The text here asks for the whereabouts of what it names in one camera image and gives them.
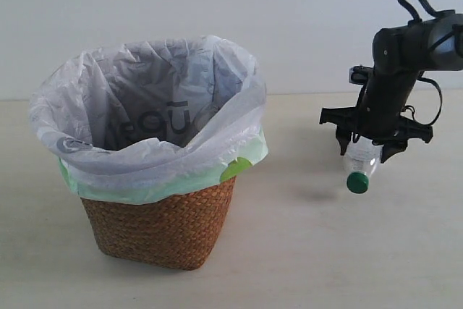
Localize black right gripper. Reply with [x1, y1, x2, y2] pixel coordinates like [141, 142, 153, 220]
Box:
[320, 101, 433, 163]

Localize clear bottle with green label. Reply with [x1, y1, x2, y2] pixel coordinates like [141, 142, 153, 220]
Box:
[343, 137, 383, 194]

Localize woven brown waste basket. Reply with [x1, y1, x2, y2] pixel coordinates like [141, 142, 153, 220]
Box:
[82, 178, 236, 271]

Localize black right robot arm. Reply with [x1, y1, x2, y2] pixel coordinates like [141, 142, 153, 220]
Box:
[319, 11, 462, 162]

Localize white and green plastic liner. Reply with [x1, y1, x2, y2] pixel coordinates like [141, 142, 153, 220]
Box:
[29, 35, 268, 205]

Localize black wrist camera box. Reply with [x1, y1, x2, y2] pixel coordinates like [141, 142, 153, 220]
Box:
[349, 65, 373, 85]

